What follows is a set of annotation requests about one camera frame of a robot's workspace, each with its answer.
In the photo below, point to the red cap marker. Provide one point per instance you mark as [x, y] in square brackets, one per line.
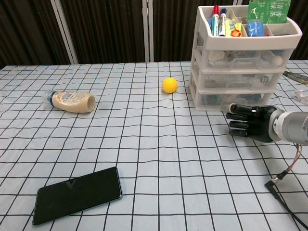
[214, 24]

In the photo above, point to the clear bottom drawer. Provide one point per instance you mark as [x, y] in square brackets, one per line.
[216, 101]

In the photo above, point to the small white ball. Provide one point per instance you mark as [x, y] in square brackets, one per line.
[277, 60]

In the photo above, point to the white plastic drawer organizer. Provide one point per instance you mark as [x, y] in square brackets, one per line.
[240, 40]

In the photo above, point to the blue sponge block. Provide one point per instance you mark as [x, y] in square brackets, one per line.
[209, 22]

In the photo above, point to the black smartphone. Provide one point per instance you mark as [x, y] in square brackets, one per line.
[77, 195]

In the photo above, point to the blue plastic packet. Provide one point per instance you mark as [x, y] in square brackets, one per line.
[256, 28]

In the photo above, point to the clear drawer with white ball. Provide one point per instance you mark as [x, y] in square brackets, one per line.
[243, 61]

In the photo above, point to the black folding screen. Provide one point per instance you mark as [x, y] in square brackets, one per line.
[108, 29]

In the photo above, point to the white plastic clip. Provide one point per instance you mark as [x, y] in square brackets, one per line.
[300, 95]

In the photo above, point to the mayonnaise squeeze bottle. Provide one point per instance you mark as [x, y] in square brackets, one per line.
[72, 101]

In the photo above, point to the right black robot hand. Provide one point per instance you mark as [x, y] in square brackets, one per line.
[257, 122]

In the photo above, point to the white crumpled tissue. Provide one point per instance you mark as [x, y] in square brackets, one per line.
[216, 56]

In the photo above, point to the white die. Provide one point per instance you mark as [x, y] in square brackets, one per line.
[265, 80]

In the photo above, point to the green tea packet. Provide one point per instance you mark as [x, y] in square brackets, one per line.
[267, 12]

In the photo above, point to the blue cap marker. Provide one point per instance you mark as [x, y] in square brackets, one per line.
[222, 24]

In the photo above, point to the yellow snack packet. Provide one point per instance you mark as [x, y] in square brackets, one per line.
[233, 27]

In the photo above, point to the yellow ball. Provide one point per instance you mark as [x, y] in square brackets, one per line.
[170, 85]

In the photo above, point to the blue checkered tablecloth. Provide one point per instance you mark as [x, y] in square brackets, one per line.
[154, 144]

